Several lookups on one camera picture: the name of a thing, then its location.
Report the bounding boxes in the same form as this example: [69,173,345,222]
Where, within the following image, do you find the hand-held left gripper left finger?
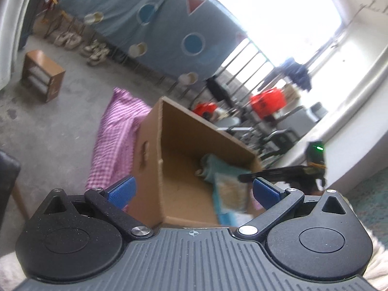
[42,176,154,240]

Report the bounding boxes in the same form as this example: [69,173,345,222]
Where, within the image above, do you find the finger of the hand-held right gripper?
[239,165,310,183]

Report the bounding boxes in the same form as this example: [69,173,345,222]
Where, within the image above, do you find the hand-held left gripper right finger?
[235,178,350,240]

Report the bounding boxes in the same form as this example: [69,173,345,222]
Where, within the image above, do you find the cotton swab pack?
[214,173,254,214]

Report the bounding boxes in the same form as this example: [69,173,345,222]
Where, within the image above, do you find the teal cloth pack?
[195,154,255,219]

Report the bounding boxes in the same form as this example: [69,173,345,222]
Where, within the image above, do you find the brown cardboard box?
[126,96,264,228]

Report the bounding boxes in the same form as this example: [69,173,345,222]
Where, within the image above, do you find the wheelchair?
[258,103,330,159]

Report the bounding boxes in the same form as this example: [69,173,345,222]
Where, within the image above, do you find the pink checkered tablecloth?
[85,87,152,213]

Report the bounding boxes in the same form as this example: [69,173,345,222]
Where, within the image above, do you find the beige hanging towel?
[283,83,301,101]

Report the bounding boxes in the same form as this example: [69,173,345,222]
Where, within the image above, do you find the red plastic bag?
[250,89,287,119]

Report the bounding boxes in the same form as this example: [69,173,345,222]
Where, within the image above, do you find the teal patterned cloth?
[356,170,388,240]

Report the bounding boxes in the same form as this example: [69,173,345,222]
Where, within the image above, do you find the dark blue hanging garment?
[280,57,313,92]

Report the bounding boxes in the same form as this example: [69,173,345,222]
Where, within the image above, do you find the red bag with dark print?
[193,103,218,119]

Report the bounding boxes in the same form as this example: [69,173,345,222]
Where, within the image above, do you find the black padded mobility chair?
[206,77,261,149]

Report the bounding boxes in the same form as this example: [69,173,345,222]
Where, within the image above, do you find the metal window railing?
[218,38,275,97]

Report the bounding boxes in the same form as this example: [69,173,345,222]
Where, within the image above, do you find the white fluffy garment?
[0,233,388,291]

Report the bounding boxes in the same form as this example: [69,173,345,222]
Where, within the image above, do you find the small wooden stool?
[21,49,66,103]

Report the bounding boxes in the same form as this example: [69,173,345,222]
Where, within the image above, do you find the blue printed blanket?
[57,0,247,83]

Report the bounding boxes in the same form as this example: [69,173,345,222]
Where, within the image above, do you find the white curtain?
[0,0,40,90]

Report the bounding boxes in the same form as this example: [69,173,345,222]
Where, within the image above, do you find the wall hook rack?
[359,0,388,14]

